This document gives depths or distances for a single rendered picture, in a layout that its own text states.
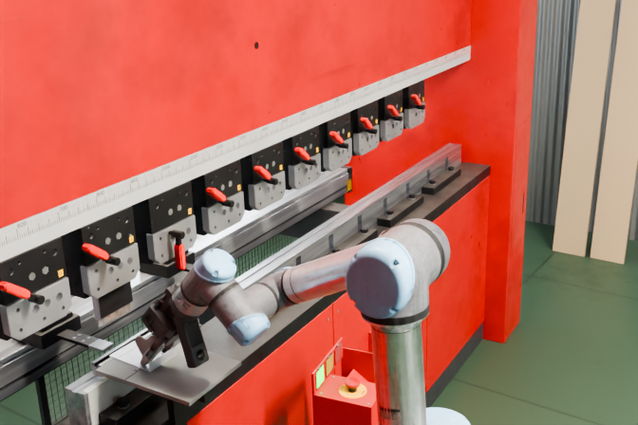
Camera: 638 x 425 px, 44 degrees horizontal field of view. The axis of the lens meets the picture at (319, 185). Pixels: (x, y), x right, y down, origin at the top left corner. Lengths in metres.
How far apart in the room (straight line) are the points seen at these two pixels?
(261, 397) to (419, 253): 0.98
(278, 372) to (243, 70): 0.82
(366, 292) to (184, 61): 0.80
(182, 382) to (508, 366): 2.24
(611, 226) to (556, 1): 1.39
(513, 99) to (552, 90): 1.69
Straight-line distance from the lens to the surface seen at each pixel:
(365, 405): 2.02
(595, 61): 4.81
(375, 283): 1.27
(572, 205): 4.91
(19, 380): 2.04
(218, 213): 2.01
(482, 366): 3.73
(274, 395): 2.22
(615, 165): 4.83
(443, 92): 3.61
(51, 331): 1.99
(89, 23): 1.64
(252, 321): 1.55
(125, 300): 1.86
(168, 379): 1.76
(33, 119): 1.56
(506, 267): 3.74
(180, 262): 1.87
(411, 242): 1.30
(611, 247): 4.91
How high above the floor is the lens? 1.91
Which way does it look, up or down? 18 degrees down
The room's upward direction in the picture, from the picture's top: 2 degrees counter-clockwise
